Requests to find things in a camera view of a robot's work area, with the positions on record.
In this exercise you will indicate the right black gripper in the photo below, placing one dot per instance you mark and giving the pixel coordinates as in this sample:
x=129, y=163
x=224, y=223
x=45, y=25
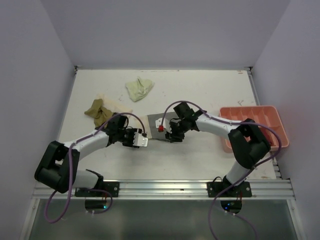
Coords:
x=173, y=136

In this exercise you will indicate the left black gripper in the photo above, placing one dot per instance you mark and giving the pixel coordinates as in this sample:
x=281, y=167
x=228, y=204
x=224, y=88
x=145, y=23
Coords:
x=130, y=144

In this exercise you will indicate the grey and cream underwear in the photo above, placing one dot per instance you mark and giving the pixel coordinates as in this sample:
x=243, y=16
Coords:
x=149, y=122

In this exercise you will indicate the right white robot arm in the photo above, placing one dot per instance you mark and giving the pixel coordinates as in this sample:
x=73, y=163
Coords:
x=248, y=143

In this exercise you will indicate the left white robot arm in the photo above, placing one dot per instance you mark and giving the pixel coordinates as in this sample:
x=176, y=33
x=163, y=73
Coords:
x=58, y=167

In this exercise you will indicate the olive and cream underwear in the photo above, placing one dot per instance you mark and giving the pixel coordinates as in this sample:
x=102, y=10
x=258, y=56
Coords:
x=103, y=108

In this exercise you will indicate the pale green underwear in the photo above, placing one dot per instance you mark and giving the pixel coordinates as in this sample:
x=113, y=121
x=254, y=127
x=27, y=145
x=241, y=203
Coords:
x=139, y=89

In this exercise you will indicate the pink divided tray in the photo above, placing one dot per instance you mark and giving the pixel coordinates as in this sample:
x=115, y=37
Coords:
x=265, y=114

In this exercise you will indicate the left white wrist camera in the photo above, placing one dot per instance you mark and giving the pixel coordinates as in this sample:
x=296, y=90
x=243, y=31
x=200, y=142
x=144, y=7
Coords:
x=140, y=139

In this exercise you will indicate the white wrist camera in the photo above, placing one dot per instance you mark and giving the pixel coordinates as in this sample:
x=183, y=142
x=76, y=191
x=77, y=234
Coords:
x=159, y=125
x=140, y=139

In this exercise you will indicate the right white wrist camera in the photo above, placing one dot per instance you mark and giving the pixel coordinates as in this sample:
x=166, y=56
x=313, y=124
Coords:
x=159, y=125

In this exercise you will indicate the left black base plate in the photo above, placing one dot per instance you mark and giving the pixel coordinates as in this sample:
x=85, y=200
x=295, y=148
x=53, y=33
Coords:
x=101, y=190

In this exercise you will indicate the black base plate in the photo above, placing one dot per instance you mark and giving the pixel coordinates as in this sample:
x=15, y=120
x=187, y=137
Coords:
x=222, y=188
x=101, y=190

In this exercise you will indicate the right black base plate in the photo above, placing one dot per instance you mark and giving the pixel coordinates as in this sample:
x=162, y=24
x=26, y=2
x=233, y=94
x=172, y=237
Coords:
x=222, y=188

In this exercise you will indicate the aluminium mounting rail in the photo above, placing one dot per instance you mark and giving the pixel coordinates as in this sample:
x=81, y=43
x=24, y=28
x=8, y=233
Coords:
x=267, y=189

